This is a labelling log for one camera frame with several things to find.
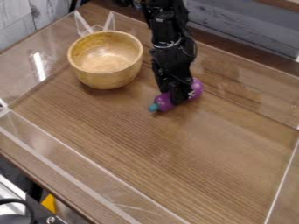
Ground yellow tag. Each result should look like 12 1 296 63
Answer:
41 194 57 214

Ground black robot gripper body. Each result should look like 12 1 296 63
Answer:
151 43 198 80

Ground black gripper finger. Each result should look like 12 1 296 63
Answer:
169 78 192 106
155 74 171 93

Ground purple toy eggplant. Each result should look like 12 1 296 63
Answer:
148 78 203 113

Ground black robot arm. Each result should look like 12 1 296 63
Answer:
140 0 198 105

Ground light wooden bowl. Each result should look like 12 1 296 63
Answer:
67 31 144 90

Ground black base with screw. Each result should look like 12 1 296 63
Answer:
25 198 89 224

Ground black cable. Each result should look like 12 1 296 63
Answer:
0 198 35 224

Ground clear acrylic tray walls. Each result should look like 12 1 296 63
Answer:
0 16 299 224

